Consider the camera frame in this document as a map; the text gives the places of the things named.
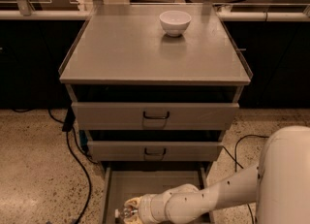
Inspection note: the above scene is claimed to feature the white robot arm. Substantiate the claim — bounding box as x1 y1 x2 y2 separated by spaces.
123 126 310 224

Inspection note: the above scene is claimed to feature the white ceramic bowl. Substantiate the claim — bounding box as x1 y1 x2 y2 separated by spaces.
159 11 192 37

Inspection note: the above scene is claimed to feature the middle grey drawer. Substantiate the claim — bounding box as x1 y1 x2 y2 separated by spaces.
88 141 222 162

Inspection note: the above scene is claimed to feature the black power adapter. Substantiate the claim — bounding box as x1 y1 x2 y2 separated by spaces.
62 108 76 132

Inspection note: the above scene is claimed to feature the top grey drawer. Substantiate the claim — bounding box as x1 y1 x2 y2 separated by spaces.
72 102 239 130

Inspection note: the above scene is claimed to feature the grey drawer cabinet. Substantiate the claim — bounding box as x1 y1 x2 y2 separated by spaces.
58 2 254 224

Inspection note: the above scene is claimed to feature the black cable left floor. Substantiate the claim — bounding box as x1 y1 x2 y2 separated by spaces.
9 108 98 224

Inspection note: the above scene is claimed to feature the clear plastic water bottle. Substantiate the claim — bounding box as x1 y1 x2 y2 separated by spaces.
114 207 138 221

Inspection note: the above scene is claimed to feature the white horizontal rail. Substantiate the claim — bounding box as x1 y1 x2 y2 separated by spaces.
0 11 310 22

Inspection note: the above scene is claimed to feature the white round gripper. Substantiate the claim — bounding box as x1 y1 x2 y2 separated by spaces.
124 184 199 224

